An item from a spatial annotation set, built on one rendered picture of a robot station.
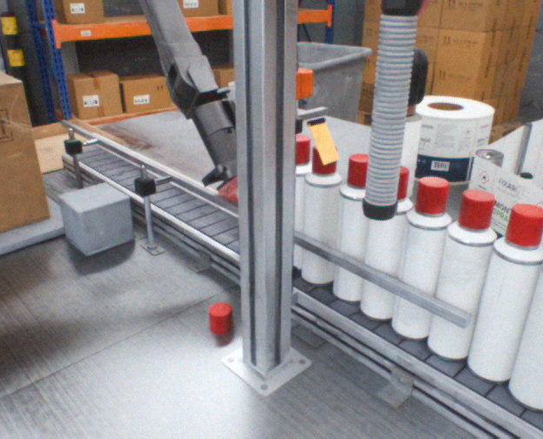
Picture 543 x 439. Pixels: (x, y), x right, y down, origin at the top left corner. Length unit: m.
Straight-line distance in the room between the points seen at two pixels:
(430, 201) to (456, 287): 0.10
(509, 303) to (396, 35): 0.30
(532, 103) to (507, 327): 5.02
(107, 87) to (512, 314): 4.14
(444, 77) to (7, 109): 3.58
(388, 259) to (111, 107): 4.03
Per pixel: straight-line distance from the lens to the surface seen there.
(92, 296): 0.87
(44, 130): 1.72
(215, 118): 0.84
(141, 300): 0.84
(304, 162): 0.72
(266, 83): 0.50
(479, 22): 4.07
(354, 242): 0.68
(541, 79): 5.51
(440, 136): 1.13
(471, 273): 0.59
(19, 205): 1.08
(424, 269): 0.62
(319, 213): 0.70
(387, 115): 0.48
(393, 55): 0.47
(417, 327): 0.67
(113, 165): 1.26
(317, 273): 0.74
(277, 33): 0.52
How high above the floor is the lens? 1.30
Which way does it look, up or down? 26 degrees down
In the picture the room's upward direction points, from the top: straight up
